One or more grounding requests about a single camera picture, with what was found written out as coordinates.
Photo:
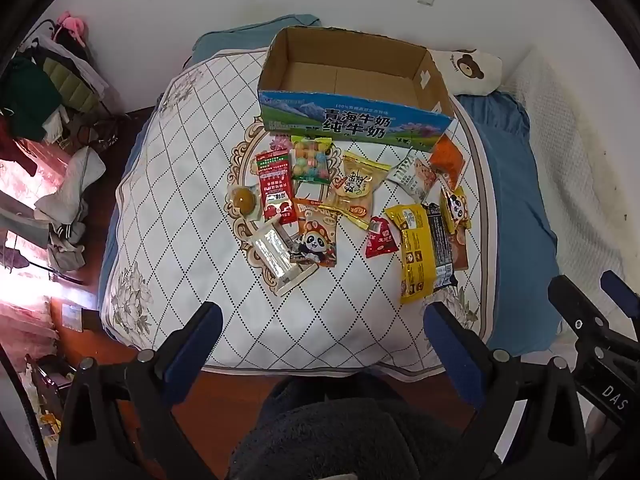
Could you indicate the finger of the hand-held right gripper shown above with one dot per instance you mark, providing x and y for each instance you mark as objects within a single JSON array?
[
  {"x": 575, "y": 307},
  {"x": 622, "y": 295}
]

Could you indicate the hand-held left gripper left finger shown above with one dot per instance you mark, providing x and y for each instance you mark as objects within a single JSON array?
[{"x": 192, "y": 345}]

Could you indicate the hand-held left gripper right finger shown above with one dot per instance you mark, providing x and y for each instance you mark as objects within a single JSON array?
[{"x": 455, "y": 350}]

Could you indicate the large yellow snack packet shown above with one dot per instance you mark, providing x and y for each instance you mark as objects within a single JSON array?
[{"x": 417, "y": 260}]

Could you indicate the brown pastry packet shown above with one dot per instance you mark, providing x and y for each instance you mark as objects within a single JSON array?
[{"x": 461, "y": 252}]

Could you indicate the black snack packet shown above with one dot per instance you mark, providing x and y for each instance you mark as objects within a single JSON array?
[{"x": 442, "y": 250}]

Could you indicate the silver white snack packet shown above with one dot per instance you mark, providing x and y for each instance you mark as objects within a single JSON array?
[{"x": 275, "y": 255}]

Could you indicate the small red snack packet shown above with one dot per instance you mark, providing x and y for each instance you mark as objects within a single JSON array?
[{"x": 378, "y": 240}]

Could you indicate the orange panda snack packet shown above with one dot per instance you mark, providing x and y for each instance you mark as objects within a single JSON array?
[{"x": 315, "y": 240}]

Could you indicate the clear yellow-edged biscuit packet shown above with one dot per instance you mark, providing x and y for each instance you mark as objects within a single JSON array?
[{"x": 352, "y": 208}]

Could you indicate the white biscuit stick packet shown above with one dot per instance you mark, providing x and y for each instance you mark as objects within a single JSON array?
[{"x": 412, "y": 177}]

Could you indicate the colourful candy ball packet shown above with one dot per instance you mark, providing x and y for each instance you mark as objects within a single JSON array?
[{"x": 310, "y": 165}]

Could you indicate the cardboard box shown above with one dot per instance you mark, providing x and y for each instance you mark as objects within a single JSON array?
[{"x": 350, "y": 125}]

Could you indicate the white quilted floral blanket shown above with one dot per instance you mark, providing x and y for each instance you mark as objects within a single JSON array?
[{"x": 350, "y": 310}]

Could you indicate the small yellow panda packet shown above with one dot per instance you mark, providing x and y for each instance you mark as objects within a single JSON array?
[{"x": 456, "y": 207}]

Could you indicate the white textured blanket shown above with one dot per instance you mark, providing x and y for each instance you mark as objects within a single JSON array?
[{"x": 560, "y": 160}]

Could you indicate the clear packet with brown ball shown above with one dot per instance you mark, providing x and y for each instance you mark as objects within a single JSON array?
[{"x": 244, "y": 200}]

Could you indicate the dark fleece trousers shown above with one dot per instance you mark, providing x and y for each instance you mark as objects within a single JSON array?
[{"x": 325, "y": 435}]

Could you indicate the grey striped cloth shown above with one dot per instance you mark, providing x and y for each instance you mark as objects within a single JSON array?
[{"x": 65, "y": 250}]

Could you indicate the tall red snack packet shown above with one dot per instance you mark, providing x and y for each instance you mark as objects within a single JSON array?
[{"x": 274, "y": 185}]

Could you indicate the beige pastry packet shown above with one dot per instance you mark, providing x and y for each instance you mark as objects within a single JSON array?
[{"x": 360, "y": 177}]

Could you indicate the white garment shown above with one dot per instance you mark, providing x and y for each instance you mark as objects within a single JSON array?
[{"x": 75, "y": 180}]

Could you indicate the white bear print pillow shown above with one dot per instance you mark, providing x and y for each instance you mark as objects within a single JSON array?
[{"x": 470, "y": 72}]

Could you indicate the red garment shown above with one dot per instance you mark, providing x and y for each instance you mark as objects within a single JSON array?
[{"x": 15, "y": 152}]

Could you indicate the olive puffer jacket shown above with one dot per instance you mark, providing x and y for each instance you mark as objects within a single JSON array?
[{"x": 70, "y": 87}]

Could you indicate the dark green garment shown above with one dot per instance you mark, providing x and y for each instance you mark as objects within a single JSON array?
[{"x": 25, "y": 95}]

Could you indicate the teal cloth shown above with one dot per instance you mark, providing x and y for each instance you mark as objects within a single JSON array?
[{"x": 240, "y": 35}]

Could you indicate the pink plush toy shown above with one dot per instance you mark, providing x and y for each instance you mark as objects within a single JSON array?
[{"x": 70, "y": 25}]

